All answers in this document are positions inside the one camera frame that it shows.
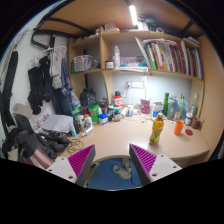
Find green container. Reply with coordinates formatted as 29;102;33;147
87;104;101;125

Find orange plastic cup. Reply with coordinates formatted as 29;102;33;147
173;120;185;137

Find tall green bottle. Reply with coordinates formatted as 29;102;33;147
162;92;170;117

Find hanging dark clothes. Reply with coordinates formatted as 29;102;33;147
26;46;74;116

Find black bag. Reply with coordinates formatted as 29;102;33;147
79;88;98;108

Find ceiling light tube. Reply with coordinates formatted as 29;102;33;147
128;4;139;27

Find white spray bottle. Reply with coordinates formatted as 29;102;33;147
81;125;95;138

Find white jar blue cap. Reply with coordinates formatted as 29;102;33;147
98;113;109;126

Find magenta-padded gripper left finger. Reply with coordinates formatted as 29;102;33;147
45;144;97;188

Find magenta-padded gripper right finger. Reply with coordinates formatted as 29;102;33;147
128;143;183;187

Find pink pouch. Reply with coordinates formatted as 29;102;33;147
140;98;152;115

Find black cable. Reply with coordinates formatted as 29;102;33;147
64;138;85;155

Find white and blue box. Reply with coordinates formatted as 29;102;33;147
151;101;164;118

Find small glass jar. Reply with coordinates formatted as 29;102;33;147
184;112;194;127

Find yellow drink bottle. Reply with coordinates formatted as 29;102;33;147
148;112;165;146

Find grey shaker bottle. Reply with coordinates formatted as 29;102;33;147
166;96;178;120

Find stack of papers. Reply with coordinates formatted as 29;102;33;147
40;113;74;134

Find wooden shelf unit with books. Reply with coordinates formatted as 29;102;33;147
68;23;205;116

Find grey slipper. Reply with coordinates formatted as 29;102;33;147
111;164;133;180
120;157;134;172

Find red and white canister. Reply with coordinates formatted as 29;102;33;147
112;90;124;111

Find blue floor mat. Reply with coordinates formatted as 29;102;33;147
87;156;143;191

